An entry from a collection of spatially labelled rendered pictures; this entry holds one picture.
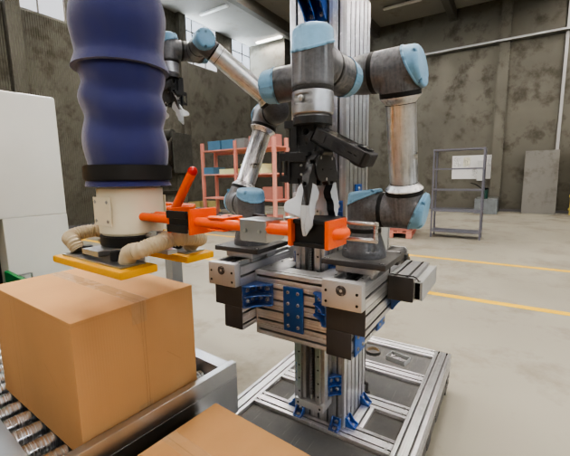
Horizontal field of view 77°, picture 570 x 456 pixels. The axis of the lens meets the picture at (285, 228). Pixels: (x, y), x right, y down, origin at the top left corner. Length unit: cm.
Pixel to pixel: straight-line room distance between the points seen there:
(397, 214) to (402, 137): 24
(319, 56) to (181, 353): 104
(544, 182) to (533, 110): 230
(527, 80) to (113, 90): 1378
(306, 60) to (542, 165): 1326
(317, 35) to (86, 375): 100
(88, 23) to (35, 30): 1042
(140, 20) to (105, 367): 92
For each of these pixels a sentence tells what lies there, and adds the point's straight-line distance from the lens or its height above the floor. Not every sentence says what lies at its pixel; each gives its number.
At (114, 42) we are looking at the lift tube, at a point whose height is 163.
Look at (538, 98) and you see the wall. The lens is 1422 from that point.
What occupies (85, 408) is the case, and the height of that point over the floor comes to 70.
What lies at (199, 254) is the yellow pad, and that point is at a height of 110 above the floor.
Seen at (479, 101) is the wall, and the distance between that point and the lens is 1427.
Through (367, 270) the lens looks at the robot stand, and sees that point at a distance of 119.
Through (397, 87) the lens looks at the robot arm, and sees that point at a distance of 109.
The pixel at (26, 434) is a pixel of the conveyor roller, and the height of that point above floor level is 54.
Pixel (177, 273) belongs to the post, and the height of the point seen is 84.
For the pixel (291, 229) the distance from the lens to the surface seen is 65.
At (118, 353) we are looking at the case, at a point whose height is 82.
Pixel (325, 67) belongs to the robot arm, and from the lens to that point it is 66.
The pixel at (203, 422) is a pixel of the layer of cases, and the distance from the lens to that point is 132.
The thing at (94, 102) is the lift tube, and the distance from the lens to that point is 102.
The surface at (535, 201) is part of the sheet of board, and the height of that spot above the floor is 39.
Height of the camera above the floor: 132
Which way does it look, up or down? 8 degrees down
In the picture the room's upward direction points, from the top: 1 degrees counter-clockwise
